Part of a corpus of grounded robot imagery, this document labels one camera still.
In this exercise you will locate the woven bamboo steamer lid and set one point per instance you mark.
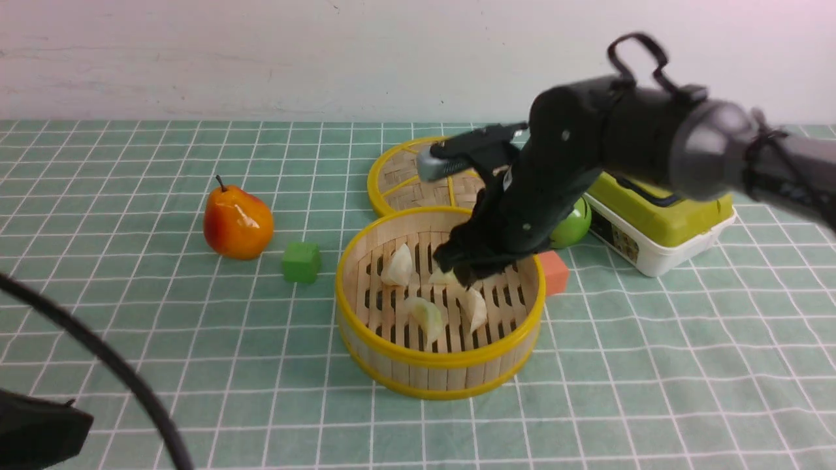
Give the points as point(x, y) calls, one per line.
point(393, 183)

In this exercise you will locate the white dumpling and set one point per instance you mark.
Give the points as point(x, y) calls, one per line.
point(400, 268)

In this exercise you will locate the orange cube block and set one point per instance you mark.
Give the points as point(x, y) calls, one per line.
point(555, 271)

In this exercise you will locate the pale green dumpling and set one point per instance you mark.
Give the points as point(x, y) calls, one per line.
point(438, 277)
point(428, 317)

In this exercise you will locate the bamboo steamer tray yellow rim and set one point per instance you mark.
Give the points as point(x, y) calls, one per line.
point(387, 343)

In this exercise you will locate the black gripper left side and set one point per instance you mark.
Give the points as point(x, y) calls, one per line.
point(37, 433)

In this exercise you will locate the beige dumpling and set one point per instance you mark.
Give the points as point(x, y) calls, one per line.
point(475, 308)

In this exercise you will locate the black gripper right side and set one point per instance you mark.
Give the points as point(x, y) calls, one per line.
point(517, 211)

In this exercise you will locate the green cube block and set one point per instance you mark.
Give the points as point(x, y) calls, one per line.
point(301, 262)

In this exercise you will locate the green apple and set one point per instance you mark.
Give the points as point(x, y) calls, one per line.
point(574, 227)

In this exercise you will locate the orange red pear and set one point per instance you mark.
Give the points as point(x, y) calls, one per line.
point(236, 224)

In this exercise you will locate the pale green dumpling bottom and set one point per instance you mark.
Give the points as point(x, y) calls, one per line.
point(428, 317)

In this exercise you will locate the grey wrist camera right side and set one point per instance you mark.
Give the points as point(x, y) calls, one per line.
point(484, 150)

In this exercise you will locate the green checkered tablecloth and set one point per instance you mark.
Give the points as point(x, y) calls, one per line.
point(726, 362)

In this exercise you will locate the green lidded white box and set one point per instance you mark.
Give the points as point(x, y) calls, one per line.
point(652, 229)

